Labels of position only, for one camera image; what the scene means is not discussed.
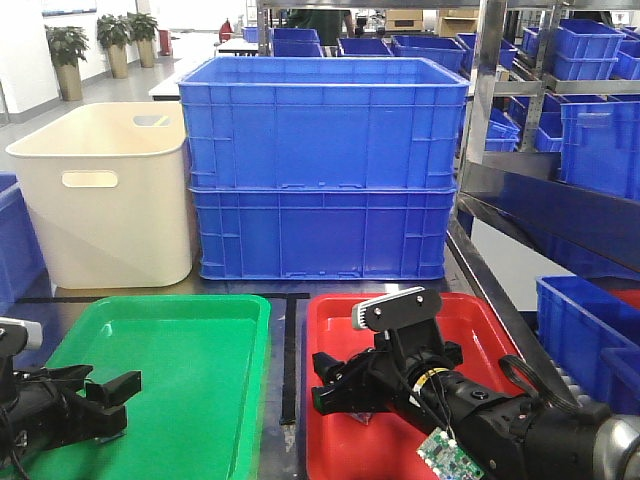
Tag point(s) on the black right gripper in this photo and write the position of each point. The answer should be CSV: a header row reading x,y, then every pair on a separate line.
x,y
401,372

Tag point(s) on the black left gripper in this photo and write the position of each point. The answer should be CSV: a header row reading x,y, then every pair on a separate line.
x,y
61,406

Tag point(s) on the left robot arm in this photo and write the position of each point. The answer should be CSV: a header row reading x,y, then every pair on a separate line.
x,y
17,335

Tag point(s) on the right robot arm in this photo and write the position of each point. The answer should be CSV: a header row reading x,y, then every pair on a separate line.
x,y
472,431

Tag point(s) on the red tray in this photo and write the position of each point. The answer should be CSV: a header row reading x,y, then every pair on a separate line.
x,y
340,447

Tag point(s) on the green tray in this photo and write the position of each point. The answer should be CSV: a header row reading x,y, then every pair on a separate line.
x,y
204,362

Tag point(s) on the green circuit board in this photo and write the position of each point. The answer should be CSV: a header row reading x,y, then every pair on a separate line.
x,y
446,459

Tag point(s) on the lower stacked blue crate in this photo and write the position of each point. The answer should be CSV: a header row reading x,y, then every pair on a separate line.
x,y
316,234

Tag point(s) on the stacked blue crate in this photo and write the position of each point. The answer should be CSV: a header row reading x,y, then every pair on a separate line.
x,y
316,234
322,123

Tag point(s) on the cream plastic basket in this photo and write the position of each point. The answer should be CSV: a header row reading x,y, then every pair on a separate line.
x,y
106,190

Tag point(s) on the upper stacked blue crate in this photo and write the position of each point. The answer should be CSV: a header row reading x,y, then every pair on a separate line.
x,y
322,123

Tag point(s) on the blue bin right foreground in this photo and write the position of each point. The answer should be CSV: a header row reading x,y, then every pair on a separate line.
x,y
593,336

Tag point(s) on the potted plant background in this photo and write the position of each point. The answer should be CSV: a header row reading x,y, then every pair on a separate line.
x,y
67,46

